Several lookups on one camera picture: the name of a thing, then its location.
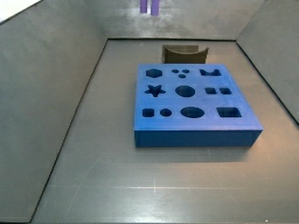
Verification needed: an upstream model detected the purple three prong peg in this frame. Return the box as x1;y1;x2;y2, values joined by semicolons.
139;0;160;16

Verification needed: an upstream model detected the blue foam shape board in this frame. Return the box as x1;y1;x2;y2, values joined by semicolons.
135;64;263;147

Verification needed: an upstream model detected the black curved holder stand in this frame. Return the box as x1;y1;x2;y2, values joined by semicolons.
163;45;210;64

